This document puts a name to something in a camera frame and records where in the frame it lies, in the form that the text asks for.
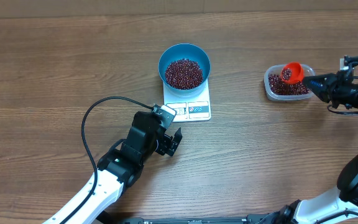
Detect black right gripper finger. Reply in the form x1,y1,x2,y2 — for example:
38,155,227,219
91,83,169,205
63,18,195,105
308,85,331,103
302,73,336,86

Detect red measuring scoop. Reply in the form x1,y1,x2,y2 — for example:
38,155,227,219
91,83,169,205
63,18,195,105
280,62,304,85

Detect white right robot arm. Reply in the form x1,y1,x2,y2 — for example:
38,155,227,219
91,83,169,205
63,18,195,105
260,64,358,223

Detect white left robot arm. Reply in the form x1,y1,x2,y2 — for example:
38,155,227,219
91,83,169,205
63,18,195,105
45,129,182,224

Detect white digital kitchen scale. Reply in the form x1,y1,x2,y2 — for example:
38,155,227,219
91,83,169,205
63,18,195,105
163,79,211,123

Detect teal plastic bowl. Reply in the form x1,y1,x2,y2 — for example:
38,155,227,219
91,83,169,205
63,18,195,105
158,43,211,95

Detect clear plastic container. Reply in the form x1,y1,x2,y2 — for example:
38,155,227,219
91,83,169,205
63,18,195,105
264,64,313,101

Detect red azuki beans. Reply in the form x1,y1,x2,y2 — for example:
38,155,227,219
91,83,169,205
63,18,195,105
165,58,204,90

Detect brown cardboard backdrop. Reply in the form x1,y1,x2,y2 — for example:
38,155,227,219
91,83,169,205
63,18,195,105
0,0,358,18

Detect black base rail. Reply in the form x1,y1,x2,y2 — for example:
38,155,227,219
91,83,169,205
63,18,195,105
98,203,334,224

